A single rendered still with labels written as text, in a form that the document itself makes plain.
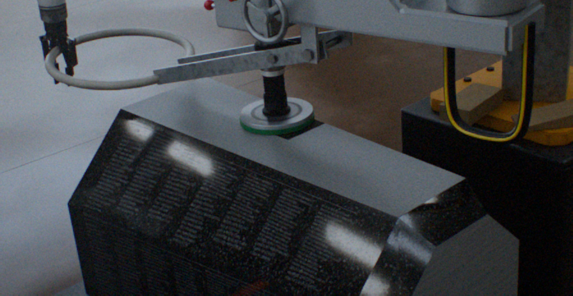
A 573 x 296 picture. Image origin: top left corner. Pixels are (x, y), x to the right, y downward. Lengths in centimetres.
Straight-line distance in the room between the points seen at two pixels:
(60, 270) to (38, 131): 148
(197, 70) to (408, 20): 79
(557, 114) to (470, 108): 24
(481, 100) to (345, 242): 75
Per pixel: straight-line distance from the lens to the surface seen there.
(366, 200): 211
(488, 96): 267
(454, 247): 210
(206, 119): 264
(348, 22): 219
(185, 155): 252
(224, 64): 256
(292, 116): 252
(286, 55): 239
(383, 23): 213
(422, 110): 281
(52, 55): 301
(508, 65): 273
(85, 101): 525
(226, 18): 242
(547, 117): 260
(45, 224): 398
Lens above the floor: 185
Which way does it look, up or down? 24 degrees down
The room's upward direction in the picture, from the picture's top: 5 degrees counter-clockwise
